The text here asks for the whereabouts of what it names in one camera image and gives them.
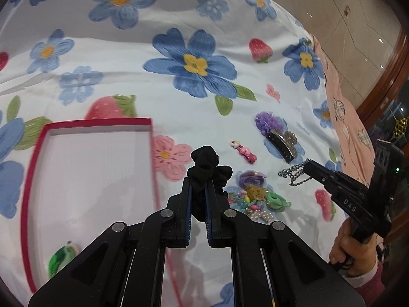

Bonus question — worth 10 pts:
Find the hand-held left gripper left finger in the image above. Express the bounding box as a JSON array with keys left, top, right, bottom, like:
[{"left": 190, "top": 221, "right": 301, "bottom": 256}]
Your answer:
[{"left": 28, "top": 177, "right": 193, "bottom": 307}]

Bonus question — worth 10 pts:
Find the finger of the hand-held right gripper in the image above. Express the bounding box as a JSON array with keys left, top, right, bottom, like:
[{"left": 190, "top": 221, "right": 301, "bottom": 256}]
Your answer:
[{"left": 303, "top": 160, "right": 339, "bottom": 192}]

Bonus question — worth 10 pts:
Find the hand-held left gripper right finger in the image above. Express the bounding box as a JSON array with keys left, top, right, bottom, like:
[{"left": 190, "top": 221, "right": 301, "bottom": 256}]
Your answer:
[{"left": 204, "top": 179, "right": 366, "bottom": 307}]

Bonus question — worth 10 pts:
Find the colourful beaded bracelet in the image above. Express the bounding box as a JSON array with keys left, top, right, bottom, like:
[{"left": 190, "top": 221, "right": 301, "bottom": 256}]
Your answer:
[{"left": 228, "top": 190, "right": 259, "bottom": 215}]

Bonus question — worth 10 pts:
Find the black fabric scrunchie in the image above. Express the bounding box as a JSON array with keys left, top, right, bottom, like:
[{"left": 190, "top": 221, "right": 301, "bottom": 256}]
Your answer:
[{"left": 186, "top": 146, "right": 233, "bottom": 223}]

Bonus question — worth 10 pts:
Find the small yellow hair clip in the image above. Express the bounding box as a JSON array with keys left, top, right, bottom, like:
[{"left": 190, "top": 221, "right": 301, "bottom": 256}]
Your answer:
[{"left": 247, "top": 185, "right": 267, "bottom": 201}]

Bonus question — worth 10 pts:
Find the white pearl bracelet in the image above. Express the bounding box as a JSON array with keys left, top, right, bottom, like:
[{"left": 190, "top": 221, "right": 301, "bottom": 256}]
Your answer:
[{"left": 244, "top": 208, "right": 276, "bottom": 223}]

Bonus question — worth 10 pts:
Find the red rimmed white tray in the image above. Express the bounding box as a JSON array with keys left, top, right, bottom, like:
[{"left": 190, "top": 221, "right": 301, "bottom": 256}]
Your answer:
[{"left": 20, "top": 118, "right": 181, "bottom": 298}]

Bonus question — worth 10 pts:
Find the person's right forearm pink sleeve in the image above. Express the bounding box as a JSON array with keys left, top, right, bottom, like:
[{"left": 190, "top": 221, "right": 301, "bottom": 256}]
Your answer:
[{"left": 347, "top": 259, "right": 388, "bottom": 306}]

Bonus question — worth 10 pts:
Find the person's right hand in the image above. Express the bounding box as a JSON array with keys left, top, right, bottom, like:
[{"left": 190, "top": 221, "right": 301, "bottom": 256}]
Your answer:
[{"left": 329, "top": 221, "right": 378, "bottom": 276}]

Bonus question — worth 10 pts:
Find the black hair claw clip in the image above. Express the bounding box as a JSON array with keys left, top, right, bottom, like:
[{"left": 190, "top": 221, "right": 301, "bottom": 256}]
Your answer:
[{"left": 265, "top": 129, "right": 298, "bottom": 163}]

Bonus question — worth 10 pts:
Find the pink cloth with heart print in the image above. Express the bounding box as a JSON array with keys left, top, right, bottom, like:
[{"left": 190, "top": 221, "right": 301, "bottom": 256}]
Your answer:
[{"left": 311, "top": 35, "right": 381, "bottom": 192}]

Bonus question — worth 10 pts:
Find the pink beaded hair clip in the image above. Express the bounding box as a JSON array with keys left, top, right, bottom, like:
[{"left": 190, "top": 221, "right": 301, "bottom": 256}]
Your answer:
[{"left": 230, "top": 140, "right": 257, "bottom": 164}]

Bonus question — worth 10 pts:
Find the purple fluffy flower hair accessory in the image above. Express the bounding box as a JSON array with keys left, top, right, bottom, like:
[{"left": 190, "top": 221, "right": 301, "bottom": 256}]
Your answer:
[{"left": 255, "top": 112, "right": 285, "bottom": 136}]

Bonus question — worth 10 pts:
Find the brown wooden furniture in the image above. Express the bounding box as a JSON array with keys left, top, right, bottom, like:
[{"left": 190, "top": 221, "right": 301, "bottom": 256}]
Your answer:
[{"left": 356, "top": 26, "right": 409, "bottom": 154}]

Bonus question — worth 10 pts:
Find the green braided hair clip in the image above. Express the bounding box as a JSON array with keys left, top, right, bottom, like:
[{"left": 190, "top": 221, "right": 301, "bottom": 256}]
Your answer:
[{"left": 48, "top": 242, "right": 79, "bottom": 277}]

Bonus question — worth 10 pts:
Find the floral strawberry print bed sheet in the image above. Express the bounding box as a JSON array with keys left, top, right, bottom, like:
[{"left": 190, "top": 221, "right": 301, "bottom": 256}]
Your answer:
[{"left": 0, "top": 0, "right": 381, "bottom": 307}]

